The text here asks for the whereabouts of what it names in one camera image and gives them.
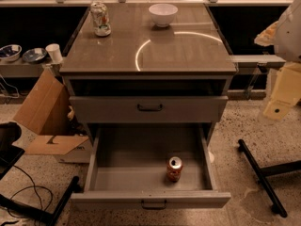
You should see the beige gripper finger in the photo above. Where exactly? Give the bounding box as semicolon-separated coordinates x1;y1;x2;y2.
262;62;301;121

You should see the red coke can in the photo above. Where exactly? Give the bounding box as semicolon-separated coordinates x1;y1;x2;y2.
166;156;183;183

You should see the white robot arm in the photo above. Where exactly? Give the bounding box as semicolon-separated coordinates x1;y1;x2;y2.
254;0;301;121

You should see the grey drawer cabinet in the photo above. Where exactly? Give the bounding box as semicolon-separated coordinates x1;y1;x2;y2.
60;3;237;138

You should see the open middle drawer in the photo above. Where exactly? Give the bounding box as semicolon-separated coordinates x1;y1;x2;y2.
71;123;230;210

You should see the white green soda can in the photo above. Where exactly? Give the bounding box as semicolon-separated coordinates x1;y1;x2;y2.
90;2;111;37

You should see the closed top drawer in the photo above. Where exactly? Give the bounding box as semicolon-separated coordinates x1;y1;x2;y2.
70;96;228;123

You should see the grey side shelf right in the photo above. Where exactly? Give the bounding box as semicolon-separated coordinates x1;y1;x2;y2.
230;55;285;74

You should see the grey side shelf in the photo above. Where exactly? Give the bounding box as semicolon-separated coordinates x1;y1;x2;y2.
0;58;62;78
230;55;285;74

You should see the black chair leg right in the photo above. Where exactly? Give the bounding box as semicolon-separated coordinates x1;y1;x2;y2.
238;139;301;218

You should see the white ceramic bowl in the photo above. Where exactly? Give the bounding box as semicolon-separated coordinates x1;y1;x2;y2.
149;3;178;27

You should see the white paper cup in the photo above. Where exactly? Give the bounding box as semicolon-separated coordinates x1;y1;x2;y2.
46;43;63;64

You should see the brown cardboard box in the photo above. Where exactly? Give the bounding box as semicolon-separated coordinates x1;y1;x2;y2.
13;70;92;163

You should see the blue patterned bowl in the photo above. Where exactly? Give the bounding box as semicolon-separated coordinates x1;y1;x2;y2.
22;48;47;63

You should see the grey side shelf left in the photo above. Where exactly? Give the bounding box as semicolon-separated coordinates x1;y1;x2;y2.
0;58;62;78

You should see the black chair base left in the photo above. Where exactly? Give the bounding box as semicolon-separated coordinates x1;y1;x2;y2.
0;121;81;226

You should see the black floor cable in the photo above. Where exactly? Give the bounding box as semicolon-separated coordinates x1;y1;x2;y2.
6;164;55;219

